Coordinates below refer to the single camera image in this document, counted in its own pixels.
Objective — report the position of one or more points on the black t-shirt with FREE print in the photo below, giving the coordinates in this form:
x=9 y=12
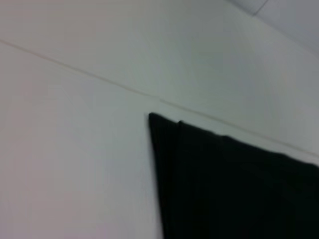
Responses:
x=236 y=186

